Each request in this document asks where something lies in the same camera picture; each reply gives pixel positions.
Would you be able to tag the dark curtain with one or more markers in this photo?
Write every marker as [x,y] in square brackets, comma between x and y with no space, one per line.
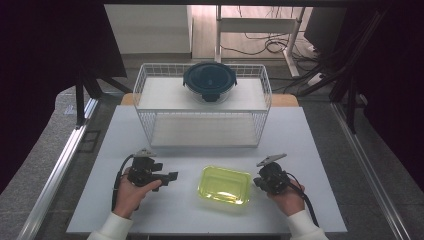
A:
[36,66]
[400,83]

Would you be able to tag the aluminium rail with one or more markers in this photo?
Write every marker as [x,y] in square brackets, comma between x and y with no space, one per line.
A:
[366,170]
[56,170]

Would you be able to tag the white power strip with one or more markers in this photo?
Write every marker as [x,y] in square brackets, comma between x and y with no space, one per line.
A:
[315,79]

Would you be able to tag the white desk frame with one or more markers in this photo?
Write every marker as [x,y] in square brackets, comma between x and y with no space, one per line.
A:
[256,25]

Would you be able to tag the person's left hand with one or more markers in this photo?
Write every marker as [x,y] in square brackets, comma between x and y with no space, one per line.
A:
[130,196]

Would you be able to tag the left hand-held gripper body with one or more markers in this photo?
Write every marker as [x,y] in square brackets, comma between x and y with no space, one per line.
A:
[143,170]

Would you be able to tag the green plastic container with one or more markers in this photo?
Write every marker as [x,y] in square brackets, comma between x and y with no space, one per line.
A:
[225,185]

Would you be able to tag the white cabinet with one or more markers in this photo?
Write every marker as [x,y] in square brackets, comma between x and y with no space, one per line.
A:
[148,30]

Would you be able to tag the round container with blue lid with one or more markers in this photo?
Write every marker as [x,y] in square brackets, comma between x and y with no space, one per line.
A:
[210,80]

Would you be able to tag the person's right hand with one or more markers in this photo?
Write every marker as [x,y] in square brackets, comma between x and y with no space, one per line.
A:
[288,200]

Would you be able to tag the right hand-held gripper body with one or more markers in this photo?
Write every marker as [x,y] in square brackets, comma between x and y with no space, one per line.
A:
[273,176]

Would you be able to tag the wooden board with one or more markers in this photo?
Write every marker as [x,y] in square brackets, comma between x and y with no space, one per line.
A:
[285,100]

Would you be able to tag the black metal stand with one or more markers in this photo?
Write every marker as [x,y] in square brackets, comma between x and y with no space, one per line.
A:
[350,100]
[80,100]

